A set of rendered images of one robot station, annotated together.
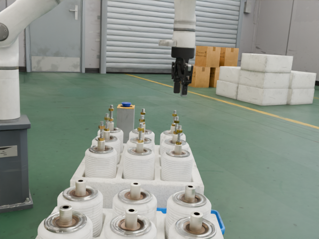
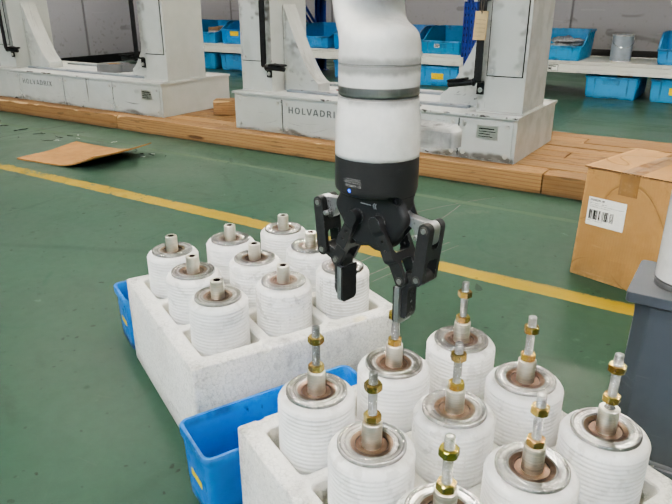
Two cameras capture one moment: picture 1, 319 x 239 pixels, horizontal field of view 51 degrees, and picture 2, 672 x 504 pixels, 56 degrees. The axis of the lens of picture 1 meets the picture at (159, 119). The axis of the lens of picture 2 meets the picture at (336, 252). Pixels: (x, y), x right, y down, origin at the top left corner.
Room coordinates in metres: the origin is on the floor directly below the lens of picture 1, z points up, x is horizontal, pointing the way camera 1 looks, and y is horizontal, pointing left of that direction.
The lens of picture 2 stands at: (1.56, -0.37, 0.70)
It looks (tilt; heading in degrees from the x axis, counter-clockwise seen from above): 22 degrees down; 150
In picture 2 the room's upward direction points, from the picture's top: straight up
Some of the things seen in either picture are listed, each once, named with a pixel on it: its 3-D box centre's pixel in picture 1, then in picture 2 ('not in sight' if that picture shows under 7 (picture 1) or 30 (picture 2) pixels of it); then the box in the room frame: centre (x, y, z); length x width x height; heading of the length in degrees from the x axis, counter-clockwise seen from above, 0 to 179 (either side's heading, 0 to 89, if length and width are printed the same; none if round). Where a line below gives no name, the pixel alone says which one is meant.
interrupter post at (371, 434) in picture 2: (175, 138); (371, 433); (1.10, -0.06, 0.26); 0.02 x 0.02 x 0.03
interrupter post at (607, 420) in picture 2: (110, 126); (607, 419); (1.21, 0.18, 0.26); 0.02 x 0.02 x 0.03
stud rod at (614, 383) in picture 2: (111, 114); (614, 384); (1.21, 0.18, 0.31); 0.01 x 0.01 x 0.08
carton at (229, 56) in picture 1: (225, 57); not in sight; (5.28, -0.98, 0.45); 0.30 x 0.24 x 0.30; 25
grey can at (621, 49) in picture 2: not in sight; (622, 47); (-1.64, 3.91, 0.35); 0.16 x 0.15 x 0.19; 27
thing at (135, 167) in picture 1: (138, 179); (391, 420); (0.97, 0.05, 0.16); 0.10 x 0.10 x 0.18
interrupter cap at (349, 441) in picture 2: (175, 142); (371, 443); (1.10, -0.06, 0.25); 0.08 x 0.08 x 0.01
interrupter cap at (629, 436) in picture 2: (110, 130); (605, 429); (1.21, 0.18, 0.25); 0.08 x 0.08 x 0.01
